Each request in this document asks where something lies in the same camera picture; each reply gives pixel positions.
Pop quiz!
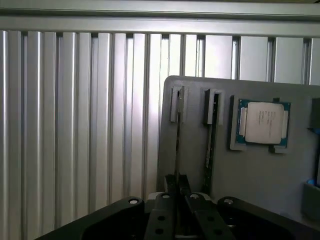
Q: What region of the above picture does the CPU with silver lid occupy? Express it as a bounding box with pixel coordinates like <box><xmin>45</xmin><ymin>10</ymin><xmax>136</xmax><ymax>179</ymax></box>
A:
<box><xmin>237</xmin><ymin>99</ymin><xmax>292</xmax><ymax>146</ymax></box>

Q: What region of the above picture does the grey parts rack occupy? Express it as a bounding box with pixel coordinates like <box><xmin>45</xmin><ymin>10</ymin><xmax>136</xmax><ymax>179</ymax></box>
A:
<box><xmin>155</xmin><ymin>74</ymin><xmax>320</xmax><ymax>240</ymax></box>

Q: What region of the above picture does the small blue part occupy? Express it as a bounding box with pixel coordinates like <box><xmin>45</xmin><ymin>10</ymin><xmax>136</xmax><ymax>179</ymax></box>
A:
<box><xmin>306</xmin><ymin>177</ymin><xmax>320</xmax><ymax>188</ymax></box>

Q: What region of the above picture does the dark RAM stick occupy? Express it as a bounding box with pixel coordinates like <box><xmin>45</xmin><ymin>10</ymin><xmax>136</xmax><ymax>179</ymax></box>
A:
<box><xmin>202</xmin><ymin>90</ymin><xmax>221</xmax><ymax>195</ymax></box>

